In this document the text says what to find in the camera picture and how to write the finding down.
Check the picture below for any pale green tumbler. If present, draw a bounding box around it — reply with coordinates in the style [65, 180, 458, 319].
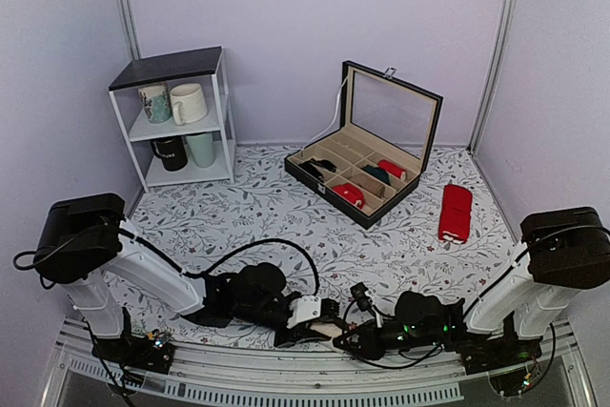
[186, 132, 215, 169]

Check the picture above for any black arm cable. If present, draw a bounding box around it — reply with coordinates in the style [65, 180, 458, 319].
[12, 230, 320, 301]
[342, 220, 610, 371]

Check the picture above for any cream and brown striped sock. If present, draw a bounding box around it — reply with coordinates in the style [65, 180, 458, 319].
[309, 322, 343, 353]

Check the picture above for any black ceramic mug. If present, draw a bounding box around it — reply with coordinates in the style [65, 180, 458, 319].
[150, 136, 188, 172]

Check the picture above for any red folded sock on table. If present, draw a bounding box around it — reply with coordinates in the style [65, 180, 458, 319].
[438, 184, 473, 244]

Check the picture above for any right aluminium corner post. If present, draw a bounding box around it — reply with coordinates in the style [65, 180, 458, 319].
[468, 0, 517, 156]

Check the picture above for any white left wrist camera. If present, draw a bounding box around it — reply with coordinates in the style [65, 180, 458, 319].
[286, 295, 322, 329]

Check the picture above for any white shelf with black top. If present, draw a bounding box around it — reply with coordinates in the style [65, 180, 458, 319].
[109, 46, 236, 193]

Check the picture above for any white ceramic mug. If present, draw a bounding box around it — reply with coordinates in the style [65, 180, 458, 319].
[170, 83, 208, 126]

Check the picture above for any dark green sock in box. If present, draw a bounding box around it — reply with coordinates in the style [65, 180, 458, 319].
[361, 165, 391, 185]

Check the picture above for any black sock in box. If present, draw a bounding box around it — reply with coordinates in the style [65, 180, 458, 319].
[299, 158, 337, 182]

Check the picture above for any red rolled sock compartment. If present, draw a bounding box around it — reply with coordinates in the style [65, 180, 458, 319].
[377, 159, 407, 182]
[332, 182, 366, 209]

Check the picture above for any black compartment storage box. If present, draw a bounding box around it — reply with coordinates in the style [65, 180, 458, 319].
[284, 60, 443, 229]

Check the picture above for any patterned teal ceramic cup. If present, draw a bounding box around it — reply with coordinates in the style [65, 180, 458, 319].
[138, 82, 173, 124]

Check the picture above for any aluminium table edge rail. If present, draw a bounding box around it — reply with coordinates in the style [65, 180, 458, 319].
[40, 318, 597, 407]

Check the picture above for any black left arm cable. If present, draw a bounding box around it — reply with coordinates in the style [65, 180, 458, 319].
[12, 230, 320, 301]

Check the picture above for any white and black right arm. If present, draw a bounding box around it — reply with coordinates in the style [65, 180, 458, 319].
[333, 207, 609, 374]

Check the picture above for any red rolled sock front compartment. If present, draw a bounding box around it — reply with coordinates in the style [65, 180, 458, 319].
[332, 182, 366, 209]

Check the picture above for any floral patterned table mat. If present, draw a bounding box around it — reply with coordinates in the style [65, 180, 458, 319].
[132, 147, 514, 324]

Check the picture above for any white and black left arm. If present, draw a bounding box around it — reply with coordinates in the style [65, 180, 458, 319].
[32, 193, 347, 363]

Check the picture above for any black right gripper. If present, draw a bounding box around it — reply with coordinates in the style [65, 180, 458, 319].
[337, 323, 443, 365]

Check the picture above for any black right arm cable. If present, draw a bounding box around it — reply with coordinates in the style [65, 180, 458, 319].
[342, 220, 610, 371]

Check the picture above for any beige rolled sock in box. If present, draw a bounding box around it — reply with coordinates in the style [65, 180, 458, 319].
[351, 173, 385, 198]

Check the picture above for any red rolled sock rear compartment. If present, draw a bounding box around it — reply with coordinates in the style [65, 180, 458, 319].
[377, 159, 407, 182]

